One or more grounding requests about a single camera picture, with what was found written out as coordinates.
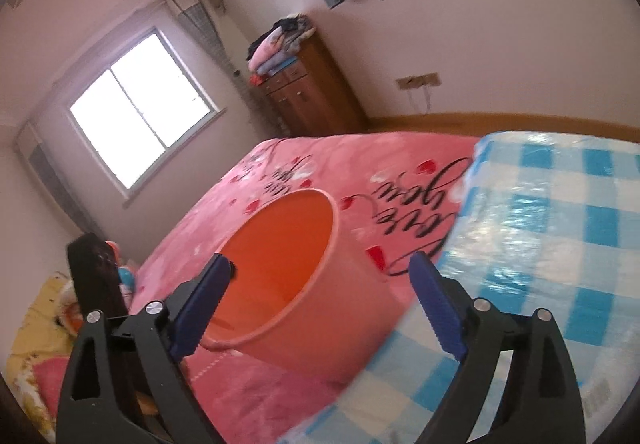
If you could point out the yellow printed blanket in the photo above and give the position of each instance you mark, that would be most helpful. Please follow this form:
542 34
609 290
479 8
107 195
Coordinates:
35 319

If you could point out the colourful toy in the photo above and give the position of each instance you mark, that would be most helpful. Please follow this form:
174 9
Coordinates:
122 274

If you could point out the wall socket strip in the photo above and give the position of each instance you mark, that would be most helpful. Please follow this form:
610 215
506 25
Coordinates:
419 80

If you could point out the orange plastic bucket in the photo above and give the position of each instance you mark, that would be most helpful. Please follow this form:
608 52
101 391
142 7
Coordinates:
310 299

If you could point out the grey checkered curtain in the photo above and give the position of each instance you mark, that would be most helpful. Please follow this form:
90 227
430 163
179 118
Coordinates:
220 54

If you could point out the dark wooden chair back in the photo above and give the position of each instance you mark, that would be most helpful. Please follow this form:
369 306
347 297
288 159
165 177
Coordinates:
95 269

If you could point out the brown wooden cabinet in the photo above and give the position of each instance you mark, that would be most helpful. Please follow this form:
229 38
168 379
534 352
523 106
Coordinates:
310 94

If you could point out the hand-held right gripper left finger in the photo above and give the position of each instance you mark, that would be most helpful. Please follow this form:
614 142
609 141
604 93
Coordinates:
200 309

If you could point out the pile of folded clothes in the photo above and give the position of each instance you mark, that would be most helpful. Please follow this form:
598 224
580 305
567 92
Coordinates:
280 47

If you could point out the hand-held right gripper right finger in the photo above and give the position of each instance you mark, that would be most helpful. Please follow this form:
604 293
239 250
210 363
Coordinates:
435 304

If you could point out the pink printed blanket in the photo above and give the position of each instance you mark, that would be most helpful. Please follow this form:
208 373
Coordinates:
300 164

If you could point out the bright window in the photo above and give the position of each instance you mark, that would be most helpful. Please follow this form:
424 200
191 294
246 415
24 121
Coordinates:
140 109

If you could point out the grey radiator cover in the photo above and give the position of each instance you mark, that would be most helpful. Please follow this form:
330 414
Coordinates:
47 174

